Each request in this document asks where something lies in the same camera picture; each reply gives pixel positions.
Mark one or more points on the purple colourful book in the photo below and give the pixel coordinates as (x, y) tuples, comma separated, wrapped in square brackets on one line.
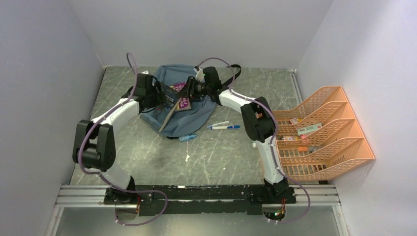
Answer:
[(182, 97)]

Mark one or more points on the dark blue book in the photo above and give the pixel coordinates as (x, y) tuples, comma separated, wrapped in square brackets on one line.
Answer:
[(166, 101)]

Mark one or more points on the teal box in rack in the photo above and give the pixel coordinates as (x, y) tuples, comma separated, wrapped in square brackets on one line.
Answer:
[(308, 129)]

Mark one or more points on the orange plastic file rack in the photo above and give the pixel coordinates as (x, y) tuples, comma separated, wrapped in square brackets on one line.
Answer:
[(338, 147)]

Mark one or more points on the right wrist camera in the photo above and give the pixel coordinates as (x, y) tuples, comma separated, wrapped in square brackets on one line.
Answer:
[(199, 73)]

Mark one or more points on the white marker pen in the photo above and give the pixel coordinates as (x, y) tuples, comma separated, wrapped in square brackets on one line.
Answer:
[(218, 124)]

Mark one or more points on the blue capped marker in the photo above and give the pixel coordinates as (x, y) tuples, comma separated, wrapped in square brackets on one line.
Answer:
[(225, 127)]

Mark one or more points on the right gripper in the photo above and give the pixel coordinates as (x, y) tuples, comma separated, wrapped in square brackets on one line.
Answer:
[(192, 82)]

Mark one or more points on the blue student backpack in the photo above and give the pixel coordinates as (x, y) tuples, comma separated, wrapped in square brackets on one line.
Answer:
[(177, 117)]

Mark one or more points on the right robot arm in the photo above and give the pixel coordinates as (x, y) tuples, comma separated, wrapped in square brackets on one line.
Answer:
[(258, 120)]

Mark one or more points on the aluminium frame rail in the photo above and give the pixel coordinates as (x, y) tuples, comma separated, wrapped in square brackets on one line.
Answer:
[(99, 195)]

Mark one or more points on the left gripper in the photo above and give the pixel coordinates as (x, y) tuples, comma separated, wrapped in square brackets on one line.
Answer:
[(160, 97)]

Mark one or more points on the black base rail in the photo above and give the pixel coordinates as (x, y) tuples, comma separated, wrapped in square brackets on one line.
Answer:
[(195, 199)]

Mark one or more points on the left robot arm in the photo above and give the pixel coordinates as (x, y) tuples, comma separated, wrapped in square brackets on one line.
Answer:
[(94, 147)]

